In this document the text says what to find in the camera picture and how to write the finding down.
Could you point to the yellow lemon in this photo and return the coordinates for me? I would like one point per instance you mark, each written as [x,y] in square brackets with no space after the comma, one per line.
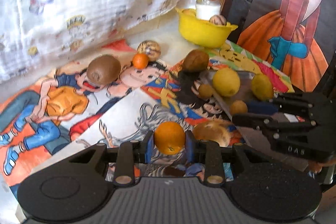
[226,82]

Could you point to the painted woman picture panel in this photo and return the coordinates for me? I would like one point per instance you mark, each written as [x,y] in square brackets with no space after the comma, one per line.
[285,38]

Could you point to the white cup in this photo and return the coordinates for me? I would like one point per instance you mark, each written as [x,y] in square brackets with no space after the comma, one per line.
[205,9]

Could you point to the yellow plastic bowl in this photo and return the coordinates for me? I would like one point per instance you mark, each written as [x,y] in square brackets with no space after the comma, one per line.
[201,32]

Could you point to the brown kiwi fruit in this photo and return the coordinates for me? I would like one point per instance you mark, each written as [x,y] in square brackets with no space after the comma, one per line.
[103,70]

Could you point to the small orange mandarin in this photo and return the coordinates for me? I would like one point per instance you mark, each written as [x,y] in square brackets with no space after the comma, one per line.
[140,60]

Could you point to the brown oval sapote fruit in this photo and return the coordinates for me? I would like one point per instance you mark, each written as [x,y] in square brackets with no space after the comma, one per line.
[195,61]

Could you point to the striped pepino melon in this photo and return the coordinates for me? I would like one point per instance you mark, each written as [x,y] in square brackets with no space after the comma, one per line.
[220,131]

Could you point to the small orange-brown fruit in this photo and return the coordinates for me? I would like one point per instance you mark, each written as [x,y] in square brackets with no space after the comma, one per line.
[238,107]

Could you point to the striped round melon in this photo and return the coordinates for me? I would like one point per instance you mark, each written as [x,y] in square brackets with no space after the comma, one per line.
[151,48]

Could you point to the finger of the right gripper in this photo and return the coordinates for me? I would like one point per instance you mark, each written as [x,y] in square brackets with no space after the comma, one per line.
[260,121]
[273,106]

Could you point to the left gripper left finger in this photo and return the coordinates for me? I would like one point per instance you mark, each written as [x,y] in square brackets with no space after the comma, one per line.
[129,153]

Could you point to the striped fruit in bowl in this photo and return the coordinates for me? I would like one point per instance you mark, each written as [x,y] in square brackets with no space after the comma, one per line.
[218,20]

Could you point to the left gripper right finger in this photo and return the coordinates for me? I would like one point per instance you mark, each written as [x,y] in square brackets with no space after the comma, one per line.
[208,153]

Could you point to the small brown round fruit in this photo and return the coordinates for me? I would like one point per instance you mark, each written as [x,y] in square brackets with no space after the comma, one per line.
[205,91]

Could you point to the yellow fruit in bowl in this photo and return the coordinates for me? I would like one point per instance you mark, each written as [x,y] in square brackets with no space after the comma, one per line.
[190,12]

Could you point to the cartoon printed tablecloth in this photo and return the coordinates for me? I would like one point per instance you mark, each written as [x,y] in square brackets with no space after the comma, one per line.
[64,112]

